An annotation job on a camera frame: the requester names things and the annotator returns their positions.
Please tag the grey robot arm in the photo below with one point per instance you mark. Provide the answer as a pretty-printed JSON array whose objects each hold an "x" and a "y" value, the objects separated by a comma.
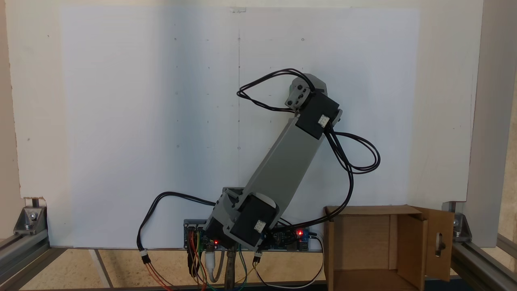
[{"x": 282, "y": 161}]

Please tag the clear tape piece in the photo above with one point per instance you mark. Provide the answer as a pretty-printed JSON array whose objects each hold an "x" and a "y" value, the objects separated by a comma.
[{"x": 237, "y": 9}]

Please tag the blue circuit board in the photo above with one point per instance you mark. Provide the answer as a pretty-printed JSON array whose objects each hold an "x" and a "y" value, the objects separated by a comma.
[{"x": 297, "y": 239}]

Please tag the brown cardboard box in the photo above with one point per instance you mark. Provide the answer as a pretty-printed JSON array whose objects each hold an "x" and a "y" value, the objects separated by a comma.
[{"x": 363, "y": 246}]

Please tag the white paper sheet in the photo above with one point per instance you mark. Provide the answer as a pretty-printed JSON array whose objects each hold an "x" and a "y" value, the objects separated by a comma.
[{"x": 121, "y": 121}]

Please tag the metal table clamp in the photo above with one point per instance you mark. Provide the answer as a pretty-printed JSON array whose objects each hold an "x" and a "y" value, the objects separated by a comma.
[{"x": 230, "y": 268}]

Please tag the white base board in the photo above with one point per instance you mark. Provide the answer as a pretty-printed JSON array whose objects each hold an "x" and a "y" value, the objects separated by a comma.
[{"x": 36, "y": 101}]

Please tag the metal corner bracket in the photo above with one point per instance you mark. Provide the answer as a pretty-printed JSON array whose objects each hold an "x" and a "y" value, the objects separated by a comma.
[
  {"x": 458, "y": 226},
  {"x": 29, "y": 220}
]

